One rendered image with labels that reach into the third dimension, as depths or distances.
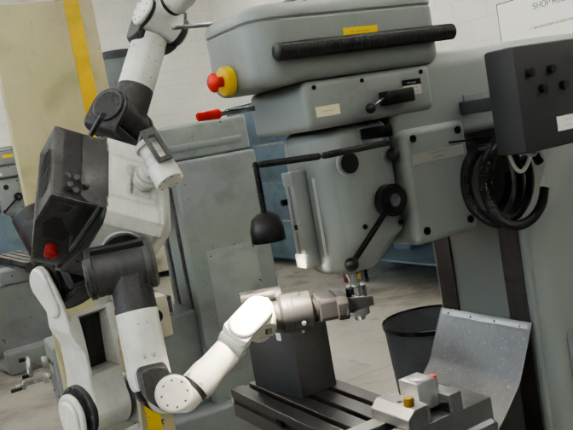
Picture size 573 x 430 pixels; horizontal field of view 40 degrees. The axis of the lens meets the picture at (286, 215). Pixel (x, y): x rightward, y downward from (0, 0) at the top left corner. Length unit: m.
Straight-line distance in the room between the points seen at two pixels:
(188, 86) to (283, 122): 9.81
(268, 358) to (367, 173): 0.71
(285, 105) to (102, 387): 0.90
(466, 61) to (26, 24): 1.96
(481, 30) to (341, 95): 5.73
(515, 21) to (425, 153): 5.34
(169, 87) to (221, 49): 9.69
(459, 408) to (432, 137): 0.58
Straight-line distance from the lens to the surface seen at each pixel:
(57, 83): 3.30
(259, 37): 1.55
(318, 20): 1.61
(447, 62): 1.83
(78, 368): 2.11
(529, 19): 6.94
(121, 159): 1.84
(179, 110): 11.36
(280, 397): 2.16
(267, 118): 1.72
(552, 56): 1.67
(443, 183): 1.78
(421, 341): 3.65
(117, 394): 2.13
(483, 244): 1.98
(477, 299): 2.05
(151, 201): 1.80
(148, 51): 2.02
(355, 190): 1.66
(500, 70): 1.61
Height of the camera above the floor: 1.65
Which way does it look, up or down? 6 degrees down
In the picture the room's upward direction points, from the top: 10 degrees counter-clockwise
